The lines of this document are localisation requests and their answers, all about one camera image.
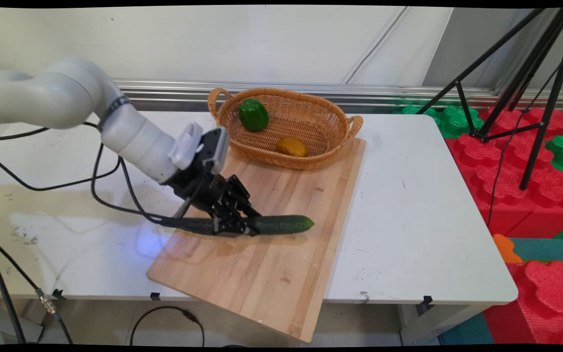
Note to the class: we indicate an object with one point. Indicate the wide green foam block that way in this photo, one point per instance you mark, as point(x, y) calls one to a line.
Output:
point(450, 120)

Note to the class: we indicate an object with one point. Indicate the woven wicker basket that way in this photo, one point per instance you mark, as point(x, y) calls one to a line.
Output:
point(306, 105)

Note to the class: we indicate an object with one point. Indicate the large red foam block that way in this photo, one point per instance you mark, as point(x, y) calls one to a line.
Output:
point(506, 195)

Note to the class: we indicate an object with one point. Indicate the orange foam piece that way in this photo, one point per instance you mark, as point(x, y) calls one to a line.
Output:
point(505, 249)

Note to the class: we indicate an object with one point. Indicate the teal foam mat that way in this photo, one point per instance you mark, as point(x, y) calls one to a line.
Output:
point(545, 249)

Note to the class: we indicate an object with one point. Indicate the yellow lemon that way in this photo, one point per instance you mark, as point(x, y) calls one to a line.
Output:
point(291, 146)

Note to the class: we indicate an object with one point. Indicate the aluminium wall rail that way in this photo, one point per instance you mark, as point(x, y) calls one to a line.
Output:
point(384, 93)

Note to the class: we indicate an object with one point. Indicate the dark green cucumber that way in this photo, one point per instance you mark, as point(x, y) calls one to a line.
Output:
point(281, 224)

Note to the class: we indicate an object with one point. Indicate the green bell pepper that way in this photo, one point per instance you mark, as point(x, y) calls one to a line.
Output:
point(253, 115)

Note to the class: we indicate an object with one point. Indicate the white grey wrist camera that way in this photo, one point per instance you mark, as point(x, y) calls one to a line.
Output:
point(208, 146)

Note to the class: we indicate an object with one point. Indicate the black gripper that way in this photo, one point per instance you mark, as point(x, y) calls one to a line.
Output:
point(203, 190)

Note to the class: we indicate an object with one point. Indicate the white table leg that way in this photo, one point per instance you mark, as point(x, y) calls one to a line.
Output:
point(433, 325)

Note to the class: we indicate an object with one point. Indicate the black tripod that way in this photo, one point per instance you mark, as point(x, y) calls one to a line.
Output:
point(538, 117)

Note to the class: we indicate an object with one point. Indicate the small red foam block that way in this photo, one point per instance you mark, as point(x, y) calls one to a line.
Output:
point(545, 298)

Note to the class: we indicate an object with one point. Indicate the wooden cutting board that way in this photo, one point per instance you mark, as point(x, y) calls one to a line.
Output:
point(271, 264)

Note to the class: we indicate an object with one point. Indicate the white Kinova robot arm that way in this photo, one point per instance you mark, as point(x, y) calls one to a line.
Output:
point(66, 95)

